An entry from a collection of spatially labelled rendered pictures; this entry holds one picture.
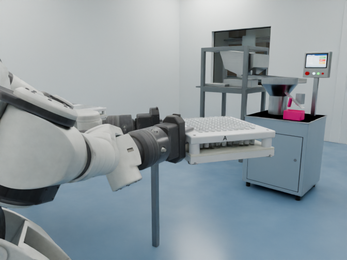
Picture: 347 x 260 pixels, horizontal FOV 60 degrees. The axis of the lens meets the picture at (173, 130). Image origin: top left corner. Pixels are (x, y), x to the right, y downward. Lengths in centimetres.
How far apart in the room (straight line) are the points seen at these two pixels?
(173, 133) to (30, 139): 41
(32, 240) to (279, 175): 251
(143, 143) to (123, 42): 542
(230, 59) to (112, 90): 256
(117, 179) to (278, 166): 258
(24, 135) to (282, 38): 568
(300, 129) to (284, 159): 32
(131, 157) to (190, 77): 638
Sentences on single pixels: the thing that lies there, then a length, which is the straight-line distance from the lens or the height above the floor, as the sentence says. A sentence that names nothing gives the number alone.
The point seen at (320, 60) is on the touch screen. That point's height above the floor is 131.
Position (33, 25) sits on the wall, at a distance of 513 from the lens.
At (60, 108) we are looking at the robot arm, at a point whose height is 120.
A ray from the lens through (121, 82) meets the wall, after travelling 596.
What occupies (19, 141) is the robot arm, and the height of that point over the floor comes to 116.
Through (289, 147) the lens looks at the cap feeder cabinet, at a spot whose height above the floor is 51.
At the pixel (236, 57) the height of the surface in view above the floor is 137.
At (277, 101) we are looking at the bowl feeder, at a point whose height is 90.
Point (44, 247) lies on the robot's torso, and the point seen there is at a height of 75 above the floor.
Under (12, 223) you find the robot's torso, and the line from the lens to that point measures 96.
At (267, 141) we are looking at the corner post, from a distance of 85.
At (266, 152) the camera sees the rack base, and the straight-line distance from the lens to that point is 85.
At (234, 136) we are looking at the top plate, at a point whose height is 107.
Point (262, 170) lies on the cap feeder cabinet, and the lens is 316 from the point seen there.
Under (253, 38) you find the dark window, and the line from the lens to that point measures 627.
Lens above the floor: 124
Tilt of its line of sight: 12 degrees down
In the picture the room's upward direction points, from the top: straight up
